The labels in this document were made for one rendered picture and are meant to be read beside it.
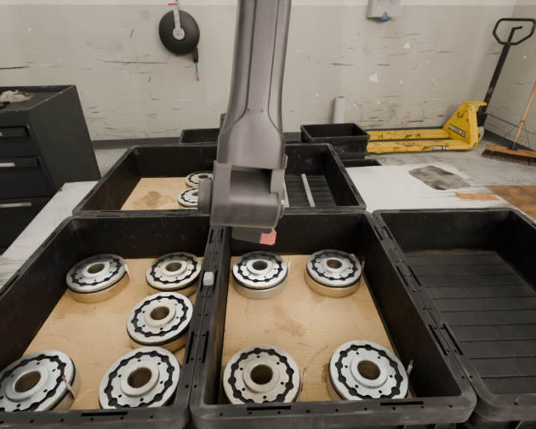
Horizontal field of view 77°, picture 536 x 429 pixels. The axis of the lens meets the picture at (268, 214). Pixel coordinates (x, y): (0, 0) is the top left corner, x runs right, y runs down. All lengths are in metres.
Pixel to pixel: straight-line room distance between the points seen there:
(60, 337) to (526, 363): 0.71
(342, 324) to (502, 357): 0.24
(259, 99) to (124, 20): 3.48
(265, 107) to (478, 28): 4.29
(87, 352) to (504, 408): 0.54
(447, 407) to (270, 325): 0.28
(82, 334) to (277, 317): 0.31
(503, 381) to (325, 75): 3.52
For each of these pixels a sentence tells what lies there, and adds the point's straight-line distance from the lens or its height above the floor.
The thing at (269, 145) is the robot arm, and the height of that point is 1.17.
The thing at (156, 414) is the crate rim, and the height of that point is 0.93.
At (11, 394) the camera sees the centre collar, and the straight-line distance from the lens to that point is 0.57.
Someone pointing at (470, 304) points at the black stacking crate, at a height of 0.83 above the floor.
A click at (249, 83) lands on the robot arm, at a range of 0.32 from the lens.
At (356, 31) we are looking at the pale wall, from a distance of 3.93.
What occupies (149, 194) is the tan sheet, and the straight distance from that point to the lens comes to 1.01.
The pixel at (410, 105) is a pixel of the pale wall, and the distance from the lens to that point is 4.34.
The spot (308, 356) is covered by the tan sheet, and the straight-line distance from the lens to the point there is 0.55.
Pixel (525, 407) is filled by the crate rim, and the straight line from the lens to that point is 0.47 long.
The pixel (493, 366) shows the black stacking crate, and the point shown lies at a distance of 0.63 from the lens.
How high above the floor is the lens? 1.27
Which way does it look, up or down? 31 degrees down
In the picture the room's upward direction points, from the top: straight up
